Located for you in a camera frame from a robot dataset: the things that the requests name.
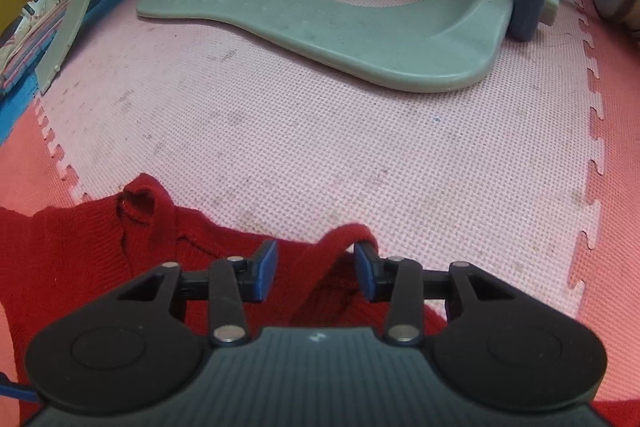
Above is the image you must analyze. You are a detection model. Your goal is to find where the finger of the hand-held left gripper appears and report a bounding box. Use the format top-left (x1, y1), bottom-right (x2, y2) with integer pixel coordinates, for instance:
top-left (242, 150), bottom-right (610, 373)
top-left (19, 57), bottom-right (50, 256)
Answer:
top-left (0, 372), bottom-right (40, 403)

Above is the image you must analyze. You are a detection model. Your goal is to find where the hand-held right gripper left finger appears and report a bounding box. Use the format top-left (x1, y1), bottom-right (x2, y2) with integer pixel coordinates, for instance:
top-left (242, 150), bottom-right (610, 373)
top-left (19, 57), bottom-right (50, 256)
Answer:
top-left (116, 240), bottom-right (279, 348)

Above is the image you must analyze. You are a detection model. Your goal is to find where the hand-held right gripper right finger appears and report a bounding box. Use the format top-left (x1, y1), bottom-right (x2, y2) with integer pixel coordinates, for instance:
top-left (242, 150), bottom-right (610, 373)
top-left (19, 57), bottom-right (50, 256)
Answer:
top-left (353, 242), bottom-right (517, 348)

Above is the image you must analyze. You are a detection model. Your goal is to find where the red knit sweater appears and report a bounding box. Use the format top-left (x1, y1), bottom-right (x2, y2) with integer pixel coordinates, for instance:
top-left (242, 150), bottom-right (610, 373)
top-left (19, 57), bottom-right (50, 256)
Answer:
top-left (0, 173), bottom-right (448, 427)

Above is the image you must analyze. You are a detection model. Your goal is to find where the pink foam floor mat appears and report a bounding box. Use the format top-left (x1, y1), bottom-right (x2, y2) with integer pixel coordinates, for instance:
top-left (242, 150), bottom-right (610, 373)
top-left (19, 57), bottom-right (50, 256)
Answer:
top-left (32, 0), bottom-right (608, 310)

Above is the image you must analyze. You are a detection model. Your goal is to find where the grey blue toddler swing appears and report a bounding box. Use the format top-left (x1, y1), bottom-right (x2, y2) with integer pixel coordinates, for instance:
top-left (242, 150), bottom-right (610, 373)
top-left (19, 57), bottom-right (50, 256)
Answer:
top-left (137, 0), bottom-right (561, 94)

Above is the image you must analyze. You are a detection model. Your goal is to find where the blue foam floor mat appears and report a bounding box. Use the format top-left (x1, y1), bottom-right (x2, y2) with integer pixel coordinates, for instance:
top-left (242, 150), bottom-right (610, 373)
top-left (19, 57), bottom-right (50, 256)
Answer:
top-left (0, 0), bottom-right (168, 148)

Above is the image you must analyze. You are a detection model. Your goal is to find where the red foam floor mat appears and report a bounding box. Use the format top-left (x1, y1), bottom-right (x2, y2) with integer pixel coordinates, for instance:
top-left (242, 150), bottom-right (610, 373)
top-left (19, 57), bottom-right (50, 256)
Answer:
top-left (0, 0), bottom-right (640, 427)

